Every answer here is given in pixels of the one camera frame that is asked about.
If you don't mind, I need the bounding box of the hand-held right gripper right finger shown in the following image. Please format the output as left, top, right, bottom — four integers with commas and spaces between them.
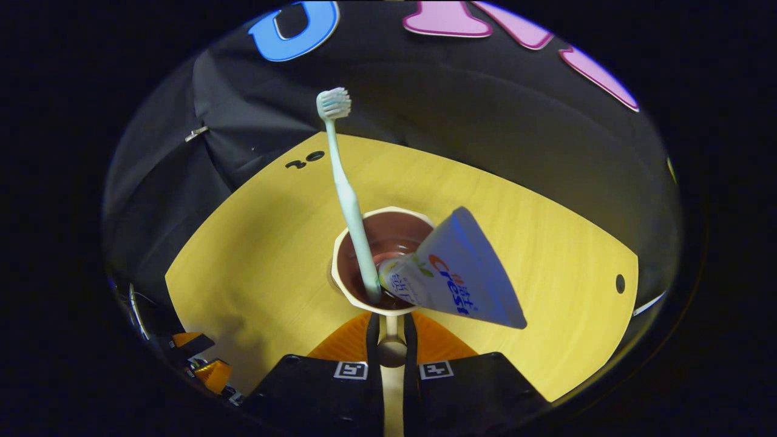
404, 313, 550, 435

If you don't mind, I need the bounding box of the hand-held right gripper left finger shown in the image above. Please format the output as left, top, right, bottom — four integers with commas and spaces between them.
243, 313, 384, 435

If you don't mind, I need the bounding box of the white toothpaste tube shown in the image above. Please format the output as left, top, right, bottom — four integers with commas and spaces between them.
378, 206, 528, 330

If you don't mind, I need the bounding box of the beige cup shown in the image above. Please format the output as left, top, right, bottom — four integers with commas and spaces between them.
331, 206, 435, 437

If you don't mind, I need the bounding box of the light blue toothbrush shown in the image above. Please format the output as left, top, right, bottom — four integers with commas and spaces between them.
316, 87, 383, 304

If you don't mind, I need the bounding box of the black backdrop cloth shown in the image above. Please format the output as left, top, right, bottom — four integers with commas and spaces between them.
103, 0, 680, 304

